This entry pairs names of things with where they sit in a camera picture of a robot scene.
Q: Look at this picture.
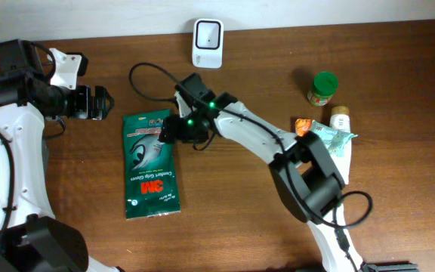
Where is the green 3M gloves packet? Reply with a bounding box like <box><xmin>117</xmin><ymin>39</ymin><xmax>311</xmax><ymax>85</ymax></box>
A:
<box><xmin>122</xmin><ymin>110</ymin><xmax>180</xmax><ymax>220</ymax></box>

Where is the white tube with tan cap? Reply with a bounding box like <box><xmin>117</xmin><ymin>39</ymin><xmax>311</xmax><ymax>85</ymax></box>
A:
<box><xmin>329</xmin><ymin>106</ymin><xmax>352</xmax><ymax>184</ymax></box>

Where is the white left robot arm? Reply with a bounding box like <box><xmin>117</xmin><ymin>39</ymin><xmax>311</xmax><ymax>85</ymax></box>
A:
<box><xmin>0</xmin><ymin>39</ymin><xmax>114</xmax><ymax>271</ymax></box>

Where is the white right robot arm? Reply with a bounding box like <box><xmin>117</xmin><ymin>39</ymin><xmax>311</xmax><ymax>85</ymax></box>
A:
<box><xmin>159</xmin><ymin>73</ymin><xmax>363</xmax><ymax>271</ymax></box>

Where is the white barcode scanner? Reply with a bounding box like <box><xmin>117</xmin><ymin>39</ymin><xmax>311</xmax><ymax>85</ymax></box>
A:
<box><xmin>192</xmin><ymin>18</ymin><xmax>224</xmax><ymax>69</ymax></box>

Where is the orange tissue packet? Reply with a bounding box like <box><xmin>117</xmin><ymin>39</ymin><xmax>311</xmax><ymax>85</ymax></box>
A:
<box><xmin>295</xmin><ymin>119</ymin><xmax>313</xmax><ymax>137</ymax></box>

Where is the green lid jar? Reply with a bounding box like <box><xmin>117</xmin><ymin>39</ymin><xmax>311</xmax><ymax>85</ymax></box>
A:
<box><xmin>307</xmin><ymin>71</ymin><xmax>338</xmax><ymax>107</ymax></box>

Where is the mint green wipes packet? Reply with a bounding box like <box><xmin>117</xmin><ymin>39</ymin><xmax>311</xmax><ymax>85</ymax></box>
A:
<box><xmin>311</xmin><ymin>120</ymin><xmax>357</xmax><ymax>157</ymax></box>

